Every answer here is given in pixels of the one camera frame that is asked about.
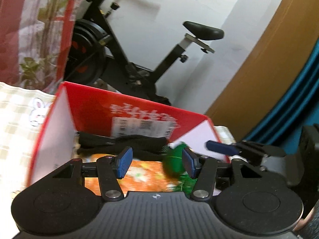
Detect teal curtain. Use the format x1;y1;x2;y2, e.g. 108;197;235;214
244;43;318;154

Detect orange floral cloth in box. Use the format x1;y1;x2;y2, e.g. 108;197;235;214
83;153;185;197

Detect black exercise bike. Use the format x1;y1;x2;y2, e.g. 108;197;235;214
64;0;226;107

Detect red plant print backdrop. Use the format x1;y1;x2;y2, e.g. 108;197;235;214
1;0;82;94

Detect black cloth in box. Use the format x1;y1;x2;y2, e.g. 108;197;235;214
77;132;168;161

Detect green plush tasselled ball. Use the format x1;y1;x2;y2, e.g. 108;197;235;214
162;142;197;197

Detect person's right hand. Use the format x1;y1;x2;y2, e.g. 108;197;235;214
293;207;316;232

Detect brown wooden door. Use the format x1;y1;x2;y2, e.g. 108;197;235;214
206;0;318;140

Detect red strawberry cardboard box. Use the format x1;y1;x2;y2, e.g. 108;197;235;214
26;82;229;186

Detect plaid bunny tablecloth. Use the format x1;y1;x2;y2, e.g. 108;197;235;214
1;82;234;238

